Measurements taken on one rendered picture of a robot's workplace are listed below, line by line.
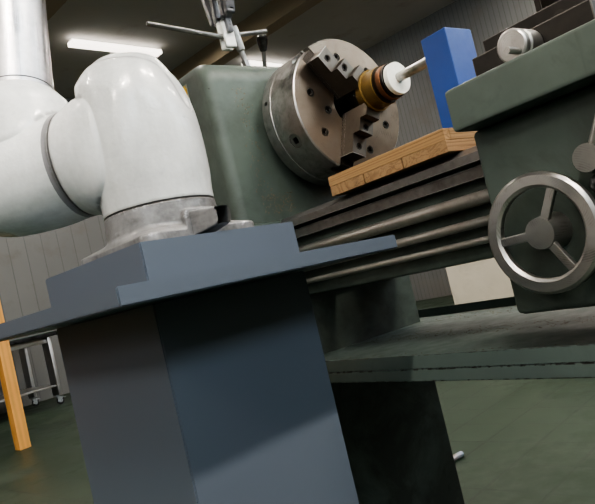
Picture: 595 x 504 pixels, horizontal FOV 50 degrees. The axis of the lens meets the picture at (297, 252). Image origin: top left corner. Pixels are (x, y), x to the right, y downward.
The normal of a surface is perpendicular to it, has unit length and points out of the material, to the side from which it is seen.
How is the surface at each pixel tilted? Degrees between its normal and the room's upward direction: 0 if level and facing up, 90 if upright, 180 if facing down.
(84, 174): 101
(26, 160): 87
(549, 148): 90
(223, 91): 90
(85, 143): 89
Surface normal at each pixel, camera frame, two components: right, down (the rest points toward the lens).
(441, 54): -0.78, 0.15
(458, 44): 0.58, -0.18
